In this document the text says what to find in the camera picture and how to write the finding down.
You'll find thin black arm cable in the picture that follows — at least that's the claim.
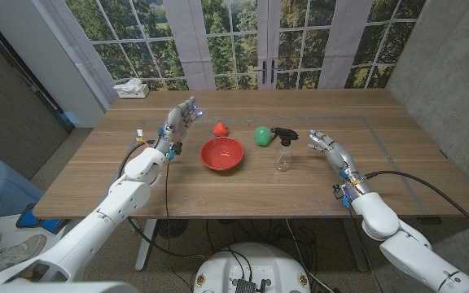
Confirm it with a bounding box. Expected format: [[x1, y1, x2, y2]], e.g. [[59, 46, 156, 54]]
[[346, 206, 385, 293], [163, 159, 195, 291]]

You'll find red bowl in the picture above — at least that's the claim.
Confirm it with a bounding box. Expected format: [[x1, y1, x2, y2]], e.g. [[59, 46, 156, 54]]
[[199, 136, 245, 172]]

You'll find white table leg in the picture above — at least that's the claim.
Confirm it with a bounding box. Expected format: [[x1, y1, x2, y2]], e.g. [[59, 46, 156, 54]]
[[134, 218, 158, 273]]

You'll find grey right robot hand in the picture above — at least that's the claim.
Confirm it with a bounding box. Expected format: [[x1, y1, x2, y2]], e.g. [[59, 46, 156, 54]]
[[308, 129, 372, 200]]

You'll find grey table leg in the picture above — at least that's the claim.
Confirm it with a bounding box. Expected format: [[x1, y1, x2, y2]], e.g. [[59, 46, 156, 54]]
[[342, 217, 370, 273]]

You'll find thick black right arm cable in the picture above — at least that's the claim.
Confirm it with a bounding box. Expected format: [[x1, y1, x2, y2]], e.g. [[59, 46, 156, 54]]
[[364, 169, 469, 241]]

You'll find blue flat pad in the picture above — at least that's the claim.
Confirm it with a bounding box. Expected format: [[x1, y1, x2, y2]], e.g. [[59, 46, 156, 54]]
[[15, 202, 64, 234]]

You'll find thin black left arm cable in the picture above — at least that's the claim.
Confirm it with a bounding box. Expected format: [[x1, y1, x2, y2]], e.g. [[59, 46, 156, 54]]
[[163, 159, 195, 291]]

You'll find printed window forest backdrop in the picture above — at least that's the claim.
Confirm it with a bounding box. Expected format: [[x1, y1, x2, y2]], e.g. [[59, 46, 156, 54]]
[[41, 0, 427, 91]]

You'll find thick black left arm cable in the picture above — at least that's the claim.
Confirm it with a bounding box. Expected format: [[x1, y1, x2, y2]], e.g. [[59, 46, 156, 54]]
[[118, 140, 207, 260]]

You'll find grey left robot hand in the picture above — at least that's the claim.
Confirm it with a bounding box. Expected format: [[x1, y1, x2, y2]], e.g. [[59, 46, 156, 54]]
[[152, 95, 204, 158]]

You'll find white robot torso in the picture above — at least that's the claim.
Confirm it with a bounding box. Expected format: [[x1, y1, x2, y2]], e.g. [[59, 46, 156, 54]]
[[193, 243, 311, 293]]

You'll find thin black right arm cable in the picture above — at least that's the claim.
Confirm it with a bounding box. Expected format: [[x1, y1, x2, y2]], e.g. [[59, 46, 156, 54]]
[[346, 206, 385, 293]]

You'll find small red fruit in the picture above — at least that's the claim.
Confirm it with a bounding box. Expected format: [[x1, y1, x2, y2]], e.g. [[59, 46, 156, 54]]
[[213, 121, 230, 138]]

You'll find black round fan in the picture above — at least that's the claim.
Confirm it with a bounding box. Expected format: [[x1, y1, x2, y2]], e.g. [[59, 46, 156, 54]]
[[156, 218, 190, 239]]

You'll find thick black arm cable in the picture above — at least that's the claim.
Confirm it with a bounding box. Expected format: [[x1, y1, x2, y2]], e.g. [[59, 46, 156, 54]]
[[118, 140, 207, 260], [364, 169, 469, 241]]

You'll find clear spray bottle black head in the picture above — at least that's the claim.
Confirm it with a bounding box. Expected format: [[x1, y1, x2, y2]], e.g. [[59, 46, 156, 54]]
[[270, 126, 300, 173]]

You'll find white tissue box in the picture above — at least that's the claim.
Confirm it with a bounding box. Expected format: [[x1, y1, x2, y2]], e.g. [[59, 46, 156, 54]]
[[113, 77, 151, 99]]

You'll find white floor cable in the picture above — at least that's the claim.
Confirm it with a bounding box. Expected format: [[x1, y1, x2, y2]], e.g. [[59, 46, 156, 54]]
[[285, 218, 335, 293]]

